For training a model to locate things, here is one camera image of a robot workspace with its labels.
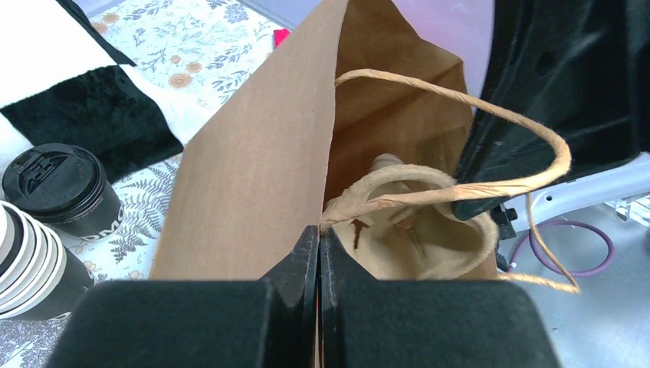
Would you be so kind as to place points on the floral table mat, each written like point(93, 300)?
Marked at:
point(193, 54)

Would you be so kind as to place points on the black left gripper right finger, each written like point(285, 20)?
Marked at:
point(366, 322)

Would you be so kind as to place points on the black cup lid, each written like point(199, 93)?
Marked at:
point(54, 182)

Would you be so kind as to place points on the stack of paper cups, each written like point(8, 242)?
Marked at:
point(40, 278)

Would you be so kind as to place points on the brown cardboard cup carrier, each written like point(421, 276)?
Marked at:
point(422, 242)

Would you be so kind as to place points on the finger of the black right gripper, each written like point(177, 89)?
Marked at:
point(580, 68)

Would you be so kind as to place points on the red cloth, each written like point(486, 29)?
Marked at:
point(280, 35)

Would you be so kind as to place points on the black white checkered pillow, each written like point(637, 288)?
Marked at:
point(62, 82)

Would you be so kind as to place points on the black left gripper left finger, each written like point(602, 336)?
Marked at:
point(269, 322)

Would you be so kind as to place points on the brown paper bag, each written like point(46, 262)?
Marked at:
point(352, 82)

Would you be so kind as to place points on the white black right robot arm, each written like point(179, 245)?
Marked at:
point(563, 195)

